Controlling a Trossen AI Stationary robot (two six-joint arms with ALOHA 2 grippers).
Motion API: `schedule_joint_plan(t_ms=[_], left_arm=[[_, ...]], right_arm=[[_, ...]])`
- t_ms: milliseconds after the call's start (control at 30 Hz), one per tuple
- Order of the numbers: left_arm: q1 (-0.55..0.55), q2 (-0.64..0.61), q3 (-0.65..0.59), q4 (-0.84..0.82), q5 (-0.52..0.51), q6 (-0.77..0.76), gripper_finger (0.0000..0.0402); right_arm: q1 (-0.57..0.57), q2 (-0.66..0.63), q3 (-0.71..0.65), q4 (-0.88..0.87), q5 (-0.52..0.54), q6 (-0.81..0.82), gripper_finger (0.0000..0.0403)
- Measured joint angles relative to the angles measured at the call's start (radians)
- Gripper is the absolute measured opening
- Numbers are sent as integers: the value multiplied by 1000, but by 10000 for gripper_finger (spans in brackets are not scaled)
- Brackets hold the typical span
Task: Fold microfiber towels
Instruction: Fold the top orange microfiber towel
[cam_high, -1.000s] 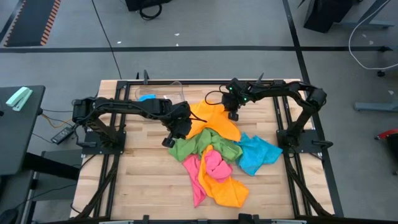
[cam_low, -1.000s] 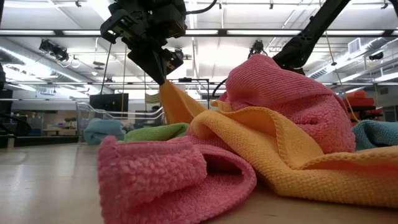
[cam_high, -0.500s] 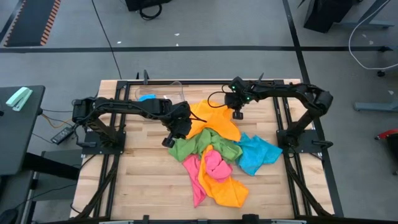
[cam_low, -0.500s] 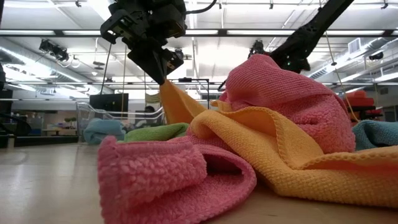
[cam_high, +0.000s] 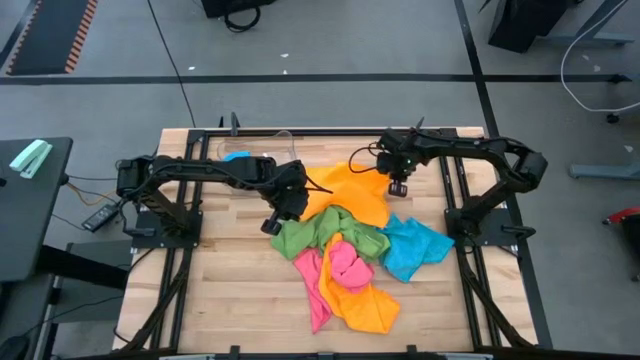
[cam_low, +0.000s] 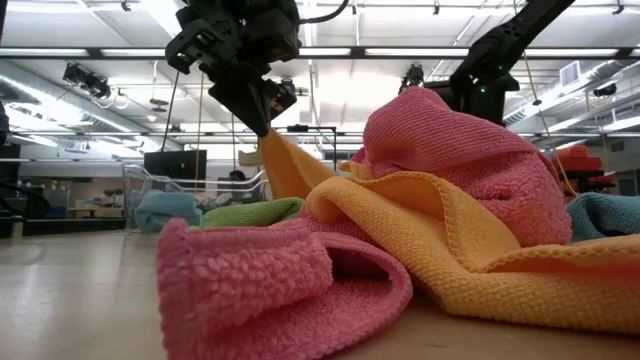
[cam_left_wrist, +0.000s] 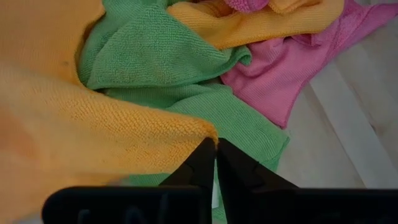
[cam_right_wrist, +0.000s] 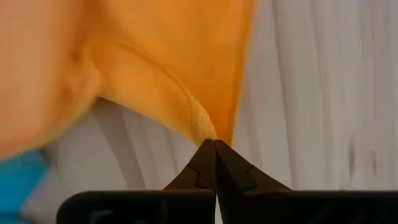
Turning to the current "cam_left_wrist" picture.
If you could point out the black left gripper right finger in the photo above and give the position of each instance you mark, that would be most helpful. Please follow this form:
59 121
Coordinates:
245 174

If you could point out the orange microfiber towel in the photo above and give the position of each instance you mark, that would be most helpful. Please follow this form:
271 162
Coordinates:
248 25

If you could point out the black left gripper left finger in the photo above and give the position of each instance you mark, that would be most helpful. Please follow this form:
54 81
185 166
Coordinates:
199 168

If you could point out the orange towel with white label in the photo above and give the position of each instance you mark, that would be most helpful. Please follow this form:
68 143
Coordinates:
77 130

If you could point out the green microfiber towel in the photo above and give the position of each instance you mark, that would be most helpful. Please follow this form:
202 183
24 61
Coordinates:
161 56

